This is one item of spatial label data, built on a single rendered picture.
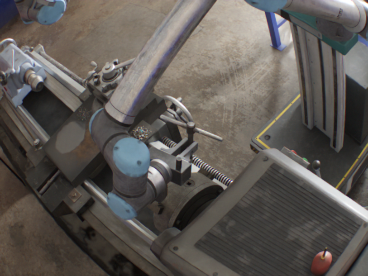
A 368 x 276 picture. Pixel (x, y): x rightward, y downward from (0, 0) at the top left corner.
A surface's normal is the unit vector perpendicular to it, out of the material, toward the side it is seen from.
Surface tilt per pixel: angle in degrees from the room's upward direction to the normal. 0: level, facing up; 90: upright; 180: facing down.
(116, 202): 74
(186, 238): 0
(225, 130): 0
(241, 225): 0
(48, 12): 91
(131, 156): 24
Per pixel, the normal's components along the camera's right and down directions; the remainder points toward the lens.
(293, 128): -0.21, -0.60
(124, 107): 0.08, 0.43
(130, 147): 0.18, -0.71
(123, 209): -0.56, 0.54
